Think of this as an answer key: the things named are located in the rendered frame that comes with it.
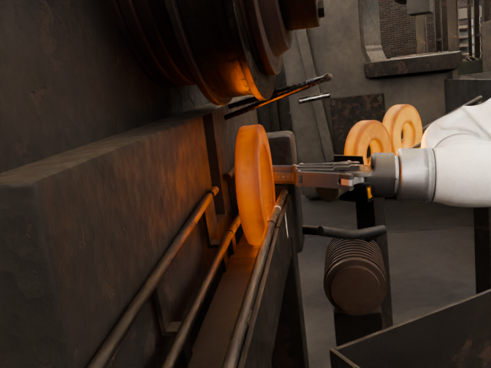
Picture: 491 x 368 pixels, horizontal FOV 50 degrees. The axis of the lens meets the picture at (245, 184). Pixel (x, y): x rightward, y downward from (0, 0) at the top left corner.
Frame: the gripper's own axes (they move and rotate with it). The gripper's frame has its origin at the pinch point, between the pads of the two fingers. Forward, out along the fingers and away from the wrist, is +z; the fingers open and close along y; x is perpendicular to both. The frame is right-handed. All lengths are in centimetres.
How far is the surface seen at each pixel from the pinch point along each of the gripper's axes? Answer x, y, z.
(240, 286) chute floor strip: -9.5, -26.4, 1.6
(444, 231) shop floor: -69, 184, -65
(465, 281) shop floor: -69, 121, -61
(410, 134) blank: 0, 49, -29
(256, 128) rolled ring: 9.6, -12.9, 1.0
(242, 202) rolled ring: 0.1, -19.8, 2.0
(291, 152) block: 2.3, 9.4, -2.1
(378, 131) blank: 2.8, 34.4, -19.8
